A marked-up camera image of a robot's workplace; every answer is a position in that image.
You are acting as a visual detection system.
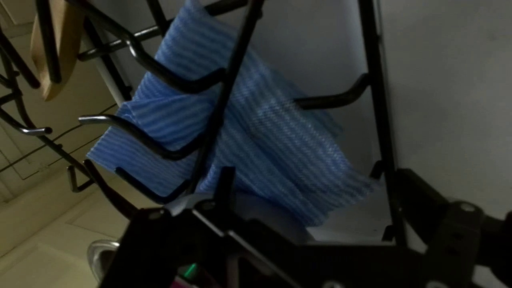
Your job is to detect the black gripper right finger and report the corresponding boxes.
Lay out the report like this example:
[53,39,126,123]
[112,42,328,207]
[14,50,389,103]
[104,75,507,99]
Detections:
[397,170,512,288]

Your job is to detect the black stove grate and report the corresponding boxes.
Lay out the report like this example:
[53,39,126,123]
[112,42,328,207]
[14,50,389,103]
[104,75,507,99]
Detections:
[0,0,406,253]

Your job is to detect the white gas stove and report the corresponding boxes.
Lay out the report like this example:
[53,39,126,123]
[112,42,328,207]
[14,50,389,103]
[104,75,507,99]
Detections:
[78,0,512,288]

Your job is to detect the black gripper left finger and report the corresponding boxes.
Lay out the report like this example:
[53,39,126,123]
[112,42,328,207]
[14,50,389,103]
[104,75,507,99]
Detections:
[101,167,305,288]

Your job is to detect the wooden utensil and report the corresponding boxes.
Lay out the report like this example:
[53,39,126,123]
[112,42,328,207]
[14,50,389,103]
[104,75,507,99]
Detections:
[29,0,85,103]

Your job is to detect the blue striped towel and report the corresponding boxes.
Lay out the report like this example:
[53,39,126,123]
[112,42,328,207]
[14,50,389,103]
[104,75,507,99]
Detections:
[85,0,374,229]

